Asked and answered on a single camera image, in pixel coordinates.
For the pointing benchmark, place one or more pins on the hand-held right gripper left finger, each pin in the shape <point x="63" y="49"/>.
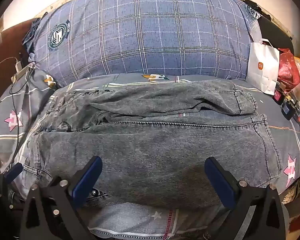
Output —
<point x="87" y="181"/>

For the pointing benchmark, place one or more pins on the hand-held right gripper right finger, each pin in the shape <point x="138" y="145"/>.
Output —
<point x="220" y="185"/>

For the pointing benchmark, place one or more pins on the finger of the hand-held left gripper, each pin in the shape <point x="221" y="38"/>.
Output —
<point x="13" y="173"/>

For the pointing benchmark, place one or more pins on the grey denim pants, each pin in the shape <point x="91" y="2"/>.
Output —
<point x="152" y="150"/>

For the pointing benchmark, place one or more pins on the grey printed bed sheet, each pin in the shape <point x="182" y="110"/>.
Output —
<point x="10" y="135"/>

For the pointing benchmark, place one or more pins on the small blue box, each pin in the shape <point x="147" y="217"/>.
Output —
<point x="288" y="110"/>

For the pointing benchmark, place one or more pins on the small pink box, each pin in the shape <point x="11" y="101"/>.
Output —
<point x="278" y="96"/>

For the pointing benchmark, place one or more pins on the white charger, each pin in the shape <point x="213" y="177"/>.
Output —
<point x="18" y="65"/>

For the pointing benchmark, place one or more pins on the white paper bag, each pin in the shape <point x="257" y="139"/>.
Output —
<point x="261" y="72"/>

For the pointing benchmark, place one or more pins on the brown wooden headboard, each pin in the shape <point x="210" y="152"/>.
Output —
<point x="7" y="52"/>

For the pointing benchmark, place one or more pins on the red plastic bag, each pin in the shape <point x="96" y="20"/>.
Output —
<point x="288" y="67"/>

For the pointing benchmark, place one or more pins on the blue denim cloth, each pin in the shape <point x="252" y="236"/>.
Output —
<point x="32" y="35"/>

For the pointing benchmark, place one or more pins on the blue plaid pillow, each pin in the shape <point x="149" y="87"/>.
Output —
<point x="140" y="42"/>

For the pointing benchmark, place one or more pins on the black cushion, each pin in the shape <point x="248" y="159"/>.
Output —
<point x="275" y="32"/>

